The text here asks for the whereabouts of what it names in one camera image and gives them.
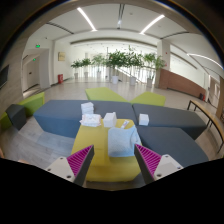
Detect lime green upholstered bench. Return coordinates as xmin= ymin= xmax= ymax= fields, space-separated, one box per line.
xmin=0 ymin=91 xmax=46 ymax=133
xmin=129 ymin=91 xmax=167 ymax=107
xmin=84 ymin=87 xmax=129 ymax=103

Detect row of potted plants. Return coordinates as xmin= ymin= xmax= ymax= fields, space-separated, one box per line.
xmin=70 ymin=46 xmax=167 ymax=88

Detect dark grey cube stool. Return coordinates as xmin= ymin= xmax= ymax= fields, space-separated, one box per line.
xmin=5 ymin=103 xmax=28 ymax=131

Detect large white box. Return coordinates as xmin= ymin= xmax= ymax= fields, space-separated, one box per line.
xmin=102 ymin=111 xmax=118 ymax=129

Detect long blue-grey upholstered bench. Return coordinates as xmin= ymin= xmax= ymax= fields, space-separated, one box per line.
xmin=33 ymin=99 xmax=138 ymax=139

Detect black wall screen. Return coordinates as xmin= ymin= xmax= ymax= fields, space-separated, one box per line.
xmin=0 ymin=64 xmax=9 ymax=90

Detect ceiling strip lights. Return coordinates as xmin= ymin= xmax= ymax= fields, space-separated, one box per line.
xmin=77 ymin=7 xmax=224 ymax=69

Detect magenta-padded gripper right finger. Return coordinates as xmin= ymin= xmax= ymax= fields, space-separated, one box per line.
xmin=134 ymin=143 xmax=184 ymax=185

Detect white toothpaste tube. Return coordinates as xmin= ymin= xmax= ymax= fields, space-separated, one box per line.
xmin=120 ymin=119 xmax=130 ymax=130

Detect brown wooden partition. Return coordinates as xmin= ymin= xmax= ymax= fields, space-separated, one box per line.
xmin=158 ymin=68 xmax=207 ymax=99

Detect clear plastic wipes pack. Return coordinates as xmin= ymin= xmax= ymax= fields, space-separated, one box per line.
xmin=79 ymin=113 xmax=102 ymax=128

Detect small white cube box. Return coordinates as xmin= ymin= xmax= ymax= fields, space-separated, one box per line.
xmin=138 ymin=113 xmax=150 ymax=127

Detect framed wall picture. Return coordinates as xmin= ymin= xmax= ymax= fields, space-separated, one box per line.
xmin=57 ymin=51 xmax=67 ymax=62

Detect wooden bench with metal frame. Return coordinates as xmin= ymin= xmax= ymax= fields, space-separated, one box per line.
xmin=186 ymin=99 xmax=224 ymax=154

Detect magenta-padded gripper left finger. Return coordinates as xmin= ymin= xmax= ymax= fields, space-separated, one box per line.
xmin=45 ymin=144 xmax=95 ymax=187

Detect light blue fluffy towel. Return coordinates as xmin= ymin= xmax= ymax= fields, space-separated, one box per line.
xmin=107 ymin=124 xmax=143 ymax=158

